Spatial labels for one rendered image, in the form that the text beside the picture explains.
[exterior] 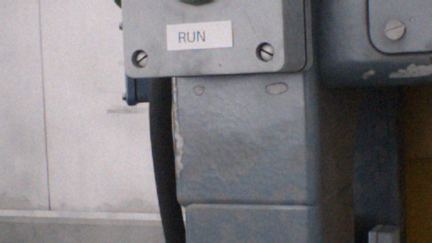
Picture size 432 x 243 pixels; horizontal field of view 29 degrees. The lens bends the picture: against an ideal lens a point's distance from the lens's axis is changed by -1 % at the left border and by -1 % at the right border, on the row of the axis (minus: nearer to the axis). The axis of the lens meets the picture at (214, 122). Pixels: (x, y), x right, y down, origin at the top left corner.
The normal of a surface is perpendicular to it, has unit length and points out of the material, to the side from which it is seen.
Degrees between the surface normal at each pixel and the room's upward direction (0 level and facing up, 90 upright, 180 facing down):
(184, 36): 90
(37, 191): 90
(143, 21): 90
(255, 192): 90
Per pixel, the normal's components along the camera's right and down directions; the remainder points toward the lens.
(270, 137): -0.37, 0.07
